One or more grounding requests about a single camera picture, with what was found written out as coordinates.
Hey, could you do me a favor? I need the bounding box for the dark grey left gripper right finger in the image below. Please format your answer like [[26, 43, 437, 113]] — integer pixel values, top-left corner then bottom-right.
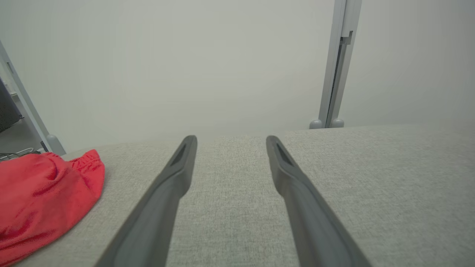
[[266, 135, 372, 267]]

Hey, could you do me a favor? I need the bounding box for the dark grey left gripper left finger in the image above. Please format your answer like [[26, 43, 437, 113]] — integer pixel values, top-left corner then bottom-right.
[[95, 135, 198, 267]]

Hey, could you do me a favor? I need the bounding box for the red white basketball jersey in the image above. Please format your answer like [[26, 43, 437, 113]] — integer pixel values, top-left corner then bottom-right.
[[0, 149, 106, 267]]

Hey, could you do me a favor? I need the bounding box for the grey fabric sofa surface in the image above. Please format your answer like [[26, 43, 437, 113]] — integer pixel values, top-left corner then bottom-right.
[[13, 123, 475, 267]]

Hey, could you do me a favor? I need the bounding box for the grey rounded frame foot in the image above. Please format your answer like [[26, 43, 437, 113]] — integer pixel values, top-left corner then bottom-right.
[[46, 134, 67, 156]]

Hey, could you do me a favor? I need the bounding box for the grey floor cable bundle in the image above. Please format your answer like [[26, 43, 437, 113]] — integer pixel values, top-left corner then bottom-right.
[[0, 147, 42, 161]]

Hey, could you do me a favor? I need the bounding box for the grey aluminium partition post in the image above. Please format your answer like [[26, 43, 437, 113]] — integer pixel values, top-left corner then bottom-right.
[[318, 0, 363, 129]]

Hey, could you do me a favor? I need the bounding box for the grey slanted partition frame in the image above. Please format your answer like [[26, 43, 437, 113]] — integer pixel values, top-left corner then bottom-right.
[[0, 40, 52, 152]]

